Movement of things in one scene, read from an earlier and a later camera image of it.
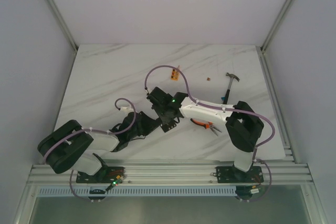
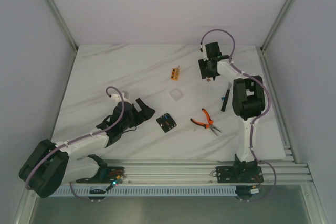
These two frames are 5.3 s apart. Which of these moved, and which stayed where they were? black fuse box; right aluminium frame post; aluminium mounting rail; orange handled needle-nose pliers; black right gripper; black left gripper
Moved: black right gripper; black left gripper
Stayed: right aluminium frame post; black fuse box; aluminium mounting rail; orange handled needle-nose pliers
